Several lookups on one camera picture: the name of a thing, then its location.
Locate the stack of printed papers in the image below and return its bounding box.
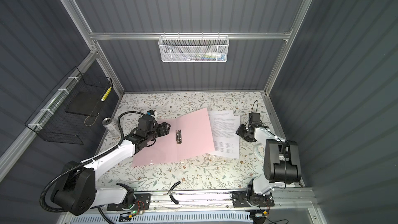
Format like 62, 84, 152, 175
208, 110, 240, 159

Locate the pink file folder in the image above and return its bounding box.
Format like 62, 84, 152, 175
132, 108, 215, 167

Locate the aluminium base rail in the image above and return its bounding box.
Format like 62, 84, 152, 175
62, 188, 318, 215

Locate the black wire basket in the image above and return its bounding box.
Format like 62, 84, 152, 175
25, 67, 113, 145

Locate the white wire mesh basket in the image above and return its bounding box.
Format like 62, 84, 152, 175
158, 36, 230, 63

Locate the metal folder clip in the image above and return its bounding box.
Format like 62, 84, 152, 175
176, 130, 182, 144

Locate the yellow marker pen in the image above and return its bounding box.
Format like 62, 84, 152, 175
101, 86, 112, 102

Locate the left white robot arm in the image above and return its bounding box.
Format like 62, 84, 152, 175
39, 111, 171, 216

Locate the black notebook in basket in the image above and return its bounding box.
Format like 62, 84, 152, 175
65, 92, 105, 117

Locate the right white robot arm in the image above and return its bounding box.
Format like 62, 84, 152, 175
236, 113, 302, 200

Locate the silver drink can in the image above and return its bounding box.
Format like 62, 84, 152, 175
102, 117, 120, 138

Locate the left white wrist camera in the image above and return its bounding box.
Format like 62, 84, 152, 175
146, 110, 157, 116

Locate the black corrugated cable conduit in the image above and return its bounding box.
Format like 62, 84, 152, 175
39, 111, 147, 214

